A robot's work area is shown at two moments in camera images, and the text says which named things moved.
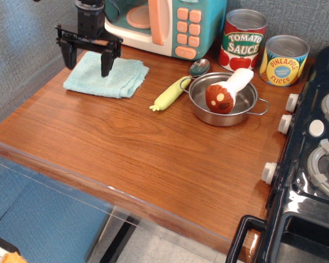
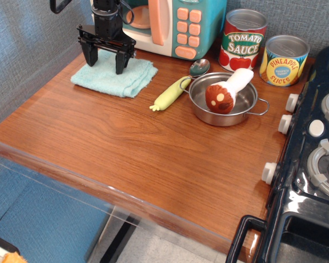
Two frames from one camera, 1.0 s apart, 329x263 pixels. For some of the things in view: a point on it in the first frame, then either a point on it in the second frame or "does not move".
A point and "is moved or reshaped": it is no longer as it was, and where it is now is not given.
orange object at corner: x=13 y=257 does not move
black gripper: x=89 y=33 → x=107 y=32
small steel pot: x=246 y=101 does not move
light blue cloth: x=125 y=78 is moved or reshaped
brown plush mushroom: x=220 y=97 does not move
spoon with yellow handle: x=199 y=67 does not move
